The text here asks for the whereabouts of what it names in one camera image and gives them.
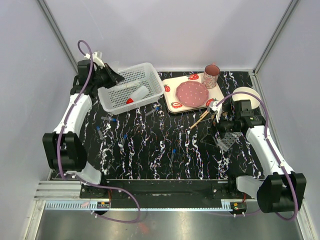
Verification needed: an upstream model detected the white paper bowl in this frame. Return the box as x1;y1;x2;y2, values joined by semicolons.
232;86;261;110

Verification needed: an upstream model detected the clear plastic funnel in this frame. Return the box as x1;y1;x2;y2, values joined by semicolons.
109;61;120;73

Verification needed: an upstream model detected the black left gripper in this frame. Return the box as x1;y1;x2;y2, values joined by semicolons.
92;63;125;90

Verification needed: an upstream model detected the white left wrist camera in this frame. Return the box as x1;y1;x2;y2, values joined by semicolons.
84;51;105;68

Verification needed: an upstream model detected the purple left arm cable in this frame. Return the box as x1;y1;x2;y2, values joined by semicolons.
56;39;141;224

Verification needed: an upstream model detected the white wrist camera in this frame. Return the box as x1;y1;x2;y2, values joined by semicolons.
207;101;222;123
84;51;105;68

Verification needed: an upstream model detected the white perforated plastic basket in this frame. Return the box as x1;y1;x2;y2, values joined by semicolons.
98;62;165;115

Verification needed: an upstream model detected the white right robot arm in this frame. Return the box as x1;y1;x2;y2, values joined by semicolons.
201;99;307;214

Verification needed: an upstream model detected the white squeeze bottle red cap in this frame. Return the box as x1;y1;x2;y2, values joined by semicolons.
126;85;149;104

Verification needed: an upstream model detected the pink patterned mug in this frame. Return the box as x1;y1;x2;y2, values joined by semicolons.
201;63;221;89

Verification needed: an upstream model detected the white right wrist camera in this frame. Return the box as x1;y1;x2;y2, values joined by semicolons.
207;101;222;123

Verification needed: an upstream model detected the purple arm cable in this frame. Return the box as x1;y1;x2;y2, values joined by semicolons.
213;92;300;222
56;39;141;224

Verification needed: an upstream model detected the right controller box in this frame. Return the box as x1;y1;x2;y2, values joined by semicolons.
231;202;247;214

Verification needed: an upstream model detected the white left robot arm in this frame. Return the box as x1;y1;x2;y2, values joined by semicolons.
42;59;124;198

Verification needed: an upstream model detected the pink dotted plate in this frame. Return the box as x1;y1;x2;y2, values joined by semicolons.
175;80;209;108

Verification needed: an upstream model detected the controller box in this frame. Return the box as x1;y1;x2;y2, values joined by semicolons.
231;202;247;214
96;200;111;211

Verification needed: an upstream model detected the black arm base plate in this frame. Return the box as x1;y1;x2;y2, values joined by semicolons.
79;178;258;210

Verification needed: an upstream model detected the left controller box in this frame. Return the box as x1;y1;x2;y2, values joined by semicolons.
96;200;111;211

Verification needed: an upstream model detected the clear test tube rack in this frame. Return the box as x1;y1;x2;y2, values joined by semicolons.
216;132;243;152

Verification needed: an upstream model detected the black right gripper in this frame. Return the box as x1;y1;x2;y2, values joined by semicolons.
200;111;241;146

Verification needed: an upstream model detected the wooden test tube clamp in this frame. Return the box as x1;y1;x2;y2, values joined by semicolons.
189;109;210;130

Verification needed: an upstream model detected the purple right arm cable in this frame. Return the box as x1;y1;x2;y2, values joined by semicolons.
213;92;300;222

